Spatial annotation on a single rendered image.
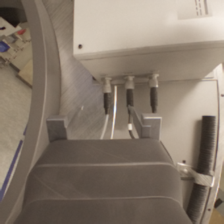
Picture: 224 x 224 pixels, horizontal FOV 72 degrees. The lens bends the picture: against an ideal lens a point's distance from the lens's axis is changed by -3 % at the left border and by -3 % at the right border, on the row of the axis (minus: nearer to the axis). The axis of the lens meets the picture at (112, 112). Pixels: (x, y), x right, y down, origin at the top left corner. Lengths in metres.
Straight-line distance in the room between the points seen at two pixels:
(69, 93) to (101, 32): 0.16
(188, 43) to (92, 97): 0.18
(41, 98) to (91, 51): 0.13
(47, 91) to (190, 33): 0.22
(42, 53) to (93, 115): 0.14
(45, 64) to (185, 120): 0.25
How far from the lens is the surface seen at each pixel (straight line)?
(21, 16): 1.04
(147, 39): 0.18
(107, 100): 0.25
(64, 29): 0.37
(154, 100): 0.24
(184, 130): 0.29
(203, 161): 0.27
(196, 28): 0.19
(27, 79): 5.26
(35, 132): 0.28
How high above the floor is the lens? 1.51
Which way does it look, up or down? 3 degrees down
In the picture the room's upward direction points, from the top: 45 degrees clockwise
